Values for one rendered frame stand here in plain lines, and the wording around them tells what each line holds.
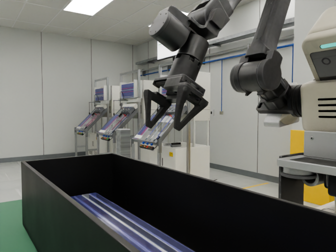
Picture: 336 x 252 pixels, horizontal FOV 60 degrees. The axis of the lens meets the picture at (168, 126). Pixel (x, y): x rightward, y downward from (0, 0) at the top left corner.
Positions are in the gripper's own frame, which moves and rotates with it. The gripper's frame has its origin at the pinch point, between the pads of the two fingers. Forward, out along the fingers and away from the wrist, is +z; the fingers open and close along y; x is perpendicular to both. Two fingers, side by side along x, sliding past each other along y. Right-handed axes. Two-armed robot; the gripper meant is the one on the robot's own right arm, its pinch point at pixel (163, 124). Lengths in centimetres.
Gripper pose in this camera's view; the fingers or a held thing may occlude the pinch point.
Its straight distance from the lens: 57.7
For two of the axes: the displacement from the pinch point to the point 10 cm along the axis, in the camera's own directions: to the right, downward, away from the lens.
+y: 5.9, 0.4, -8.1
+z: -3.6, 9.1, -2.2
